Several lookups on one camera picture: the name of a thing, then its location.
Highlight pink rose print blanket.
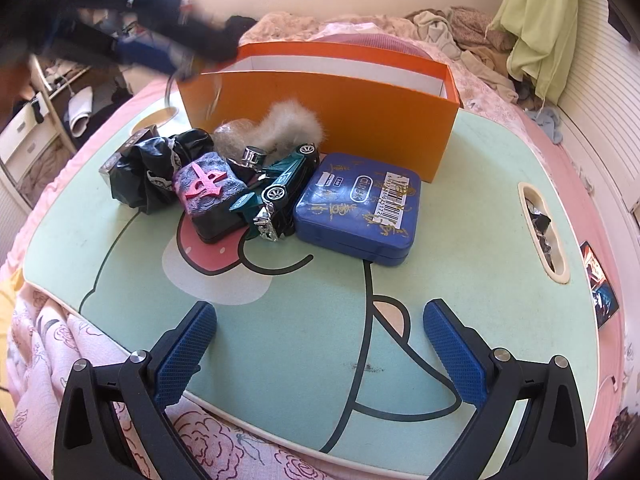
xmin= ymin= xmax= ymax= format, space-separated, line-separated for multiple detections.
xmin=0 ymin=265 xmax=351 ymax=480

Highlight white furry pompom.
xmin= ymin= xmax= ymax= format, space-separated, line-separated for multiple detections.
xmin=250 ymin=101 xmax=328 ymax=153

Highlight orange cardboard box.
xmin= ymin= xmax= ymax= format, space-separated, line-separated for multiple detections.
xmin=177 ymin=41 xmax=461 ymax=183

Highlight black smartphone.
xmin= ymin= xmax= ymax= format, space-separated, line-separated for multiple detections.
xmin=580 ymin=241 xmax=620 ymax=330

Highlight cluttered wooden side desk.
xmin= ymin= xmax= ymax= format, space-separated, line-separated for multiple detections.
xmin=0 ymin=55 xmax=101 ymax=191

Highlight pink pillow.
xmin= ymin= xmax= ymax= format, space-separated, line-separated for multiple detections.
xmin=310 ymin=30 xmax=446 ymax=66

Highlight silver capped perfume bottle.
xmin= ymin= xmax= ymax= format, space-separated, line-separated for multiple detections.
xmin=235 ymin=145 xmax=271 ymax=181

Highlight light green hanging cloth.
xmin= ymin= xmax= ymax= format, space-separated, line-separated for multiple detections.
xmin=490 ymin=0 xmax=578 ymax=103

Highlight black clothes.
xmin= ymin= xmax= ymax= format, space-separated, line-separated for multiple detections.
xmin=222 ymin=15 xmax=261 ymax=36

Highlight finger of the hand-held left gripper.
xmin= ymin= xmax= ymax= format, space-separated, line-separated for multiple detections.
xmin=50 ymin=26 xmax=200 ymax=83

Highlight black silver toy car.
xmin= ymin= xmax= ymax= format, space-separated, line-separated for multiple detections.
xmin=252 ymin=195 xmax=301 ymax=246

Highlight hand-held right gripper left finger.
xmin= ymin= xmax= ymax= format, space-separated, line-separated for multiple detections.
xmin=53 ymin=300 xmax=219 ymax=480

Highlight pile of beige clothes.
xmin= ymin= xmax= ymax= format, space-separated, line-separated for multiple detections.
xmin=405 ymin=6 xmax=521 ymax=106

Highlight dark box with pink emblem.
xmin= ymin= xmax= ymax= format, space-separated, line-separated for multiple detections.
xmin=172 ymin=151 xmax=251 ymax=245

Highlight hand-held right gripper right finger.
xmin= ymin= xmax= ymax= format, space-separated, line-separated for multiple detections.
xmin=423 ymin=298 xmax=590 ymax=480

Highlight blue square tin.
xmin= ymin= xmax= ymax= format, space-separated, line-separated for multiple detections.
xmin=293 ymin=152 xmax=422 ymax=264

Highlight pink bed sheet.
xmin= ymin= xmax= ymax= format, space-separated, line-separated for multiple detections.
xmin=0 ymin=80 xmax=640 ymax=480

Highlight light blue cloth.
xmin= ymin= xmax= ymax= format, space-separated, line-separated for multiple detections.
xmin=530 ymin=106 xmax=563 ymax=143

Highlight white slippers pair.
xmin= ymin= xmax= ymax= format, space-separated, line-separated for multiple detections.
xmin=66 ymin=86 xmax=94 ymax=138

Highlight dark brown small packet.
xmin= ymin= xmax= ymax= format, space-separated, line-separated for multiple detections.
xmin=99 ymin=129 xmax=161 ymax=187

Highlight green toy car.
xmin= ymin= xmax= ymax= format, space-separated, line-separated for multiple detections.
xmin=229 ymin=143 xmax=321 ymax=218

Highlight black plastic bag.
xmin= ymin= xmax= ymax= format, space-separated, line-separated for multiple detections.
xmin=109 ymin=129 xmax=216 ymax=213

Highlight crumpled foil wrappers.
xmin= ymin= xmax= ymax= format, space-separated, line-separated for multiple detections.
xmin=525 ymin=197 xmax=558 ymax=271

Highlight pink floral quilt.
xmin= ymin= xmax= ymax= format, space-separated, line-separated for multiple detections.
xmin=240 ymin=10 xmax=416 ymax=46

